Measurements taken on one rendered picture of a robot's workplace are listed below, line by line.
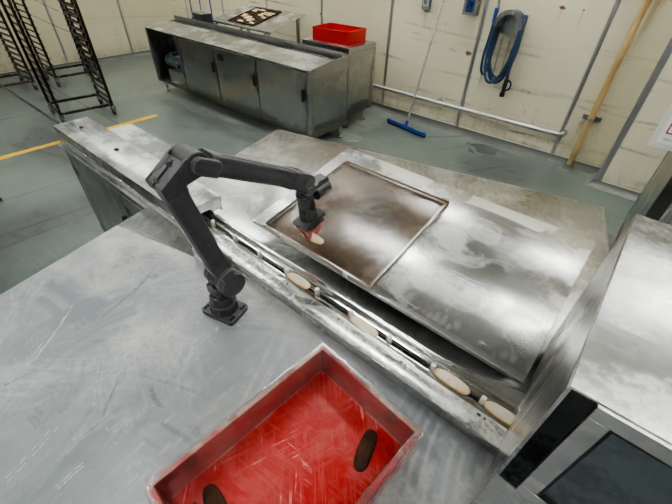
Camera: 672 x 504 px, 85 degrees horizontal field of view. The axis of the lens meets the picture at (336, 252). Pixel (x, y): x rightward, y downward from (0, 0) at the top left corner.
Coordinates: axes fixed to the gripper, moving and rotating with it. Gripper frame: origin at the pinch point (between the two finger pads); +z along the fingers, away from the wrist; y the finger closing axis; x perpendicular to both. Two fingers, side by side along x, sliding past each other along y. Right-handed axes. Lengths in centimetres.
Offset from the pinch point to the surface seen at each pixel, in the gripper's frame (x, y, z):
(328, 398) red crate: 41, 41, 2
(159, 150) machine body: -123, -9, 11
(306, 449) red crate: 45, 53, -1
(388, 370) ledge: 50, 26, 1
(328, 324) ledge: 27.9, 24.3, 0.7
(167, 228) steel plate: -55, 27, 4
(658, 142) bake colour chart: 80, -71, -26
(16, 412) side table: -15, 92, -7
